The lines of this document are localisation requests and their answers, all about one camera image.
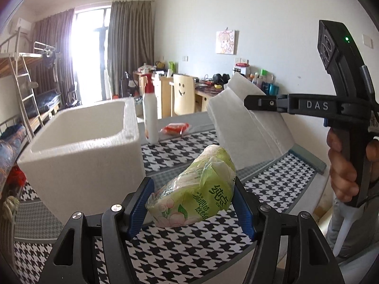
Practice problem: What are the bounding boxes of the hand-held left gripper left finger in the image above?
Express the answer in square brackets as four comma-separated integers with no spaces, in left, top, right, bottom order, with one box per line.
[41,177,155,284]

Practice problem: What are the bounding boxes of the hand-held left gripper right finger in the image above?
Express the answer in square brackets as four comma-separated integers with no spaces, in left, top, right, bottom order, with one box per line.
[232,177,345,284]

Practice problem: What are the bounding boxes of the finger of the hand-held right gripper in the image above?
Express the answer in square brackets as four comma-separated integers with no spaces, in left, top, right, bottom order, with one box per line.
[244,94,289,113]

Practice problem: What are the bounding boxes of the white paper towel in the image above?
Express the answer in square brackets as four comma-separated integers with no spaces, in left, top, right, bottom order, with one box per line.
[206,73,295,169]

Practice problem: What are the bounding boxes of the green tissue packet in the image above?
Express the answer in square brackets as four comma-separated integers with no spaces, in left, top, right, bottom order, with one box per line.
[145,144,237,228]

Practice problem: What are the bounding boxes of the white foam box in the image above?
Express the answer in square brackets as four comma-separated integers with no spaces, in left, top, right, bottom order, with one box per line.
[17,98,146,222]

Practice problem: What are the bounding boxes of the person's right hand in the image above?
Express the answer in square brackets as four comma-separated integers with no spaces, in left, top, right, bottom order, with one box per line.
[326,130,379,203]

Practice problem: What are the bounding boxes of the cluster of toiletry bottles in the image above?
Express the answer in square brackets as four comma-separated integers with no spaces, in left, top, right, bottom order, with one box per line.
[249,69,280,95]

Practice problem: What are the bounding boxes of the black headphones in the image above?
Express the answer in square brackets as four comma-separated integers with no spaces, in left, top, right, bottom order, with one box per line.
[212,73,231,85]

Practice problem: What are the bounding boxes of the houndstooth blanket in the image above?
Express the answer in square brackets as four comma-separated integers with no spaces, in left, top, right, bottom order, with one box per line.
[12,121,326,284]

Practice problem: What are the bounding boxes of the wooden smiley face chair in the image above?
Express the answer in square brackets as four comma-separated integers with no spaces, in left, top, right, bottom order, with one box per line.
[172,74,196,116]

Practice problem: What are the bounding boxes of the red snack packet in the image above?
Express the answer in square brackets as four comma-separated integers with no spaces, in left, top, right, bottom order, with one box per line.
[161,122,191,135]

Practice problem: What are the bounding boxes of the white pump bottle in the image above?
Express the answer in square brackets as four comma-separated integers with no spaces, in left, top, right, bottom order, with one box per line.
[142,75,160,144]

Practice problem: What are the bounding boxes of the wooden desk with drawers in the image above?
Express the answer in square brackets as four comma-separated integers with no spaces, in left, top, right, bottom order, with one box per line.
[132,69,202,119]

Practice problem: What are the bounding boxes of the person's grey clothing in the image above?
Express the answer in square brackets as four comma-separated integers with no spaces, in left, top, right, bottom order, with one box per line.
[326,195,379,261]

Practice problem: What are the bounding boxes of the red plastic bag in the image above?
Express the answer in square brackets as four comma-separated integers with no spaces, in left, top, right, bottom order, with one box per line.
[7,166,27,196]

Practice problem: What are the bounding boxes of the white bundled cloth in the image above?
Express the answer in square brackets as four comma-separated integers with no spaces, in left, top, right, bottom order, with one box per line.
[1,195,20,222]

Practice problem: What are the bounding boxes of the black folding chair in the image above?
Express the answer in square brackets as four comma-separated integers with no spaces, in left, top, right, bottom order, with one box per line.
[63,81,80,107]

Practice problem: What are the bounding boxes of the dark blue bedding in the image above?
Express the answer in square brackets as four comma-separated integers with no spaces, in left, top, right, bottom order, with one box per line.
[36,90,61,113]

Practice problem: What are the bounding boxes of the blue patterned quilt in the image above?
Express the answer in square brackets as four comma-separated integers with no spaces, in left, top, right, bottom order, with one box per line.
[0,124,27,169]

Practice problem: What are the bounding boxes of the brown curtain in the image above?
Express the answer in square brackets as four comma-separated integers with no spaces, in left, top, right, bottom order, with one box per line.
[108,0,156,98]
[31,9,74,101]

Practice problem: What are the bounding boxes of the glass balcony door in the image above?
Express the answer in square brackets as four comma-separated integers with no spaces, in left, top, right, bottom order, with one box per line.
[71,4,113,101]

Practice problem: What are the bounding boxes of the metal bed ladder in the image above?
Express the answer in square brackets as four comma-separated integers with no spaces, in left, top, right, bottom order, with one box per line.
[10,56,40,139]

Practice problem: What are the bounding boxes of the dark hanging clothes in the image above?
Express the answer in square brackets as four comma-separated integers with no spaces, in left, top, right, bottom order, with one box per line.
[43,52,57,68]

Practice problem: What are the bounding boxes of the small metal bunk bed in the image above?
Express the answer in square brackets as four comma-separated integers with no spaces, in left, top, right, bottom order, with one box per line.
[32,41,64,116]

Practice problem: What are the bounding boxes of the large metal bunk bed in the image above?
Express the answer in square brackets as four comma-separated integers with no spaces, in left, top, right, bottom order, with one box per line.
[0,34,42,184]

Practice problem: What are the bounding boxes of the white air conditioner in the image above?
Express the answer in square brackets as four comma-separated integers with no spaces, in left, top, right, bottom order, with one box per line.
[9,18,32,34]

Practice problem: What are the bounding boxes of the cartoon wall poster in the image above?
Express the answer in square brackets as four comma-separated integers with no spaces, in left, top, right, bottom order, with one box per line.
[216,30,237,55]

